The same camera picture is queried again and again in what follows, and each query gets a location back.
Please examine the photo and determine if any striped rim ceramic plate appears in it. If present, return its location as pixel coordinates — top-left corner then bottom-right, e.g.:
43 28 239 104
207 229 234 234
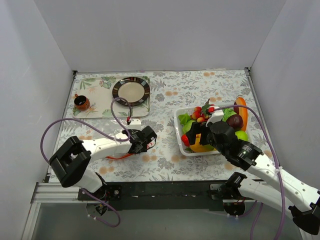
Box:
112 76 151 107

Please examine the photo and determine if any white plastic basket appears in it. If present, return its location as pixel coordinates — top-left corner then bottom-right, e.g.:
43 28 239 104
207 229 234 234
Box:
174 103 249 157

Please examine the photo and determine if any dark purple eggplant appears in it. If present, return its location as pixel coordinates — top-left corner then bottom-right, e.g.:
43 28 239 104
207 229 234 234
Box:
226 114 244 131

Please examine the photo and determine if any clear zip bag orange zipper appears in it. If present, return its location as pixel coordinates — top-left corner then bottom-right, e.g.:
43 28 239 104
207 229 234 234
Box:
99 119 156 161

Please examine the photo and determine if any small brown clay cup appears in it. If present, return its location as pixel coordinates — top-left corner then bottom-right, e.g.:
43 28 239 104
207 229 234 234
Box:
73 94 90 111

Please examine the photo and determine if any green apple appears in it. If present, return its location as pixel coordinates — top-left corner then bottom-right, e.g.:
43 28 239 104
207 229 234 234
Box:
235 130 249 142

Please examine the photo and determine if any orange papaya slice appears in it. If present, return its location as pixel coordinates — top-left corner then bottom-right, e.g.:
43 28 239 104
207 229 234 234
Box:
233 96 248 132

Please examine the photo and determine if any green starfruit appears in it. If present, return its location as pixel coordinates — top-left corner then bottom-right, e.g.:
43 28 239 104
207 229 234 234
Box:
178 113 192 126

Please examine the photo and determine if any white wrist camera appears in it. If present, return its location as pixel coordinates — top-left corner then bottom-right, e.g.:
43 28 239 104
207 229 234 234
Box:
126 117 142 128
205 106 224 127

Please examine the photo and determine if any floral tablecloth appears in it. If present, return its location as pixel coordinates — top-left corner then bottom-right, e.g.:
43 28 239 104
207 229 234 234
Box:
48 69 280 182

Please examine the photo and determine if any yellow green mango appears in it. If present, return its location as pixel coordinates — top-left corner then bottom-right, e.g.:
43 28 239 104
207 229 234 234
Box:
189 138 216 153

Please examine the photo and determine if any red lychee bunch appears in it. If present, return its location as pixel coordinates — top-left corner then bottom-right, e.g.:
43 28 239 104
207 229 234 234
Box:
190 106 210 123

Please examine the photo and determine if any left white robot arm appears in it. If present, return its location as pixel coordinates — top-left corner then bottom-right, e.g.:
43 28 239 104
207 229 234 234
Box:
49 126 157 200

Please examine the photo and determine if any aluminium frame rail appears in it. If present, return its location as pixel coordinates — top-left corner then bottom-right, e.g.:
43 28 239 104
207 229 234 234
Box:
31 183 86 204

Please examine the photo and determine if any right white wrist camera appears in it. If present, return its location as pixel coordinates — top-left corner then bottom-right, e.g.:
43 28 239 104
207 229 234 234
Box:
205 106 224 127

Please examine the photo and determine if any green lettuce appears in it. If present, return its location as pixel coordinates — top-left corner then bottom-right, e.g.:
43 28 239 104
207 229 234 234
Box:
222 108 237 122

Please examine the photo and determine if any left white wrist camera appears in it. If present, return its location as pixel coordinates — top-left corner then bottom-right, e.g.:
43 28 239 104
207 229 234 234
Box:
126 117 142 128

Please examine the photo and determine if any green cabbage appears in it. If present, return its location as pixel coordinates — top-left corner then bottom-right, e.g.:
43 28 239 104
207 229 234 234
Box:
182 119 197 134

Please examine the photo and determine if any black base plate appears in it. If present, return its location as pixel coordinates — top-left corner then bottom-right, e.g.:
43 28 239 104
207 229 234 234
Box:
77 179 248 212

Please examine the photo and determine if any floral serving tray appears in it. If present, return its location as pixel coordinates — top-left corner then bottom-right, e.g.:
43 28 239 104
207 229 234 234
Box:
71 74 151 119

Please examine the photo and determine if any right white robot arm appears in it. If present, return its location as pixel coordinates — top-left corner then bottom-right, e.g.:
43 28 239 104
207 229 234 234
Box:
186 121 320 235

